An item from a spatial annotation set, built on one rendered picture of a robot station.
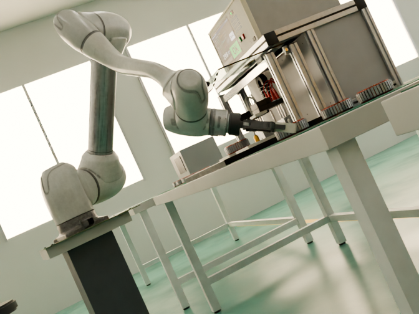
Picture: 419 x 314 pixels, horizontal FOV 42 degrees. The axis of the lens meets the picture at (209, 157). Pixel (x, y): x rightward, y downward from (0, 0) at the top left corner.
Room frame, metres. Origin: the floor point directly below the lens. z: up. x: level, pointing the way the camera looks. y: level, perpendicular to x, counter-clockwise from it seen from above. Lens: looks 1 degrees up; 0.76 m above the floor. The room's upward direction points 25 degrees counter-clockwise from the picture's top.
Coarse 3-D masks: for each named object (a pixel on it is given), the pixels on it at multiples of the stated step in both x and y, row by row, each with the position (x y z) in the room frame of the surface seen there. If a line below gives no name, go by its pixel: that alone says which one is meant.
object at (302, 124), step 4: (300, 120) 1.73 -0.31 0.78; (304, 120) 1.74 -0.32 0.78; (300, 124) 1.72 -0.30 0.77; (304, 124) 1.73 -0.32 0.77; (308, 124) 1.75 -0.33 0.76; (300, 128) 1.71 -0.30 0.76; (304, 128) 1.73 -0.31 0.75; (276, 132) 1.75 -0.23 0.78; (280, 132) 1.73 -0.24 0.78; (284, 132) 1.72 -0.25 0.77; (296, 132) 1.72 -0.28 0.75; (276, 136) 1.76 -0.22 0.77; (280, 136) 1.74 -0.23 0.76; (284, 136) 1.72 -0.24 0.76; (288, 136) 1.72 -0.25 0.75; (280, 140) 1.76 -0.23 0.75
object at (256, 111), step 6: (258, 102) 2.08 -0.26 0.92; (264, 102) 2.09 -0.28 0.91; (270, 102) 2.09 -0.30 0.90; (276, 102) 2.10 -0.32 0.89; (282, 102) 2.12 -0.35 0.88; (252, 108) 2.13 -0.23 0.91; (258, 108) 2.07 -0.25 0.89; (264, 108) 2.08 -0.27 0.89; (270, 108) 2.15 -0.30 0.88; (282, 108) 2.11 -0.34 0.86; (258, 114) 2.08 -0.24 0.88; (282, 114) 2.13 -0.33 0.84
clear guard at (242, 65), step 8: (272, 48) 1.93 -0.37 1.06; (256, 56) 1.95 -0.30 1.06; (232, 64) 1.89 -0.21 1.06; (240, 64) 1.96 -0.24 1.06; (248, 64) 2.04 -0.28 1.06; (256, 64) 2.14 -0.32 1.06; (216, 72) 1.88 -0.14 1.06; (224, 72) 1.98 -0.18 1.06; (232, 72) 2.06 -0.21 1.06; (208, 80) 1.99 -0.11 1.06; (216, 80) 2.08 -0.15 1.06; (208, 88) 1.92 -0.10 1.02
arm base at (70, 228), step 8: (80, 216) 2.03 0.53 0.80; (88, 216) 2.04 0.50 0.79; (96, 216) 2.08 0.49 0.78; (104, 216) 2.06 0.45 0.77; (64, 224) 2.02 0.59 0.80; (72, 224) 2.02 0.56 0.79; (80, 224) 2.01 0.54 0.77; (88, 224) 1.99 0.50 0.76; (64, 232) 2.02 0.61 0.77; (72, 232) 1.98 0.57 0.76; (56, 240) 2.09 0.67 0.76
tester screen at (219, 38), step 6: (222, 24) 2.26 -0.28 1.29; (228, 24) 2.21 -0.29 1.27; (222, 30) 2.29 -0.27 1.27; (228, 30) 2.23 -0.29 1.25; (216, 36) 2.37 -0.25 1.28; (222, 36) 2.31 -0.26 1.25; (216, 42) 2.40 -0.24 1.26; (222, 42) 2.34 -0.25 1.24; (216, 48) 2.42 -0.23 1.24; (222, 48) 2.37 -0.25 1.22; (228, 48) 2.31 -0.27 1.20; (222, 54) 2.39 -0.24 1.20; (228, 54) 2.33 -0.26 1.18; (222, 60) 2.42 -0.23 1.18
